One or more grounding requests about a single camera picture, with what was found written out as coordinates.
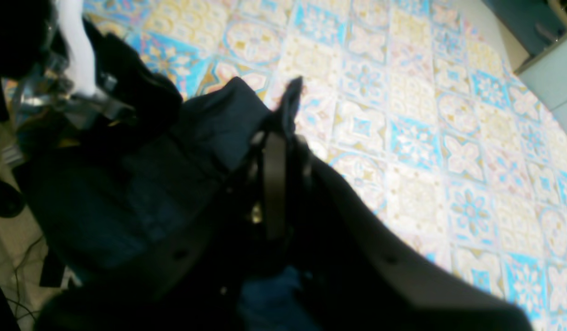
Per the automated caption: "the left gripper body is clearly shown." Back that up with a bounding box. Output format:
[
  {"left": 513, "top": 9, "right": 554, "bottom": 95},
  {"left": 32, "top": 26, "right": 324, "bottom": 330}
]
[{"left": 7, "top": 0, "right": 183, "bottom": 143}]

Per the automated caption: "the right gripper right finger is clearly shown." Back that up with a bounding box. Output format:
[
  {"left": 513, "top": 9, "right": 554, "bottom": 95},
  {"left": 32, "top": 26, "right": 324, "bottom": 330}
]
[{"left": 288, "top": 142, "right": 532, "bottom": 331}]

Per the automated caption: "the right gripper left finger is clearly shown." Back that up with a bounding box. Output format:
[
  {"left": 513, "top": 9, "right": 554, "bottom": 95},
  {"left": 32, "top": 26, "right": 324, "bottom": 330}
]
[{"left": 35, "top": 132, "right": 287, "bottom": 331}]

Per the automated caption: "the black t-shirt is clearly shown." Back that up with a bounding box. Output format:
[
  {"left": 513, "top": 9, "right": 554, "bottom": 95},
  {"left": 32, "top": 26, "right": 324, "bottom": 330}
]
[{"left": 26, "top": 76, "right": 304, "bottom": 331}]

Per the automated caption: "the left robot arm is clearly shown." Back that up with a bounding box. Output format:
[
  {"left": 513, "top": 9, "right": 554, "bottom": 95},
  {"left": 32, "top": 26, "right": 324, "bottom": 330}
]
[{"left": 0, "top": 0, "right": 183, "bottom": 148}]

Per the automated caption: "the patterned tablecloth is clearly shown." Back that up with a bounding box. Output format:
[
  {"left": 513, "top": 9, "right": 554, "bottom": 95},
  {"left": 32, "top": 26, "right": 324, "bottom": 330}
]
[{"left": 3, "top": 0, "right": 567, "bottom": 331}]

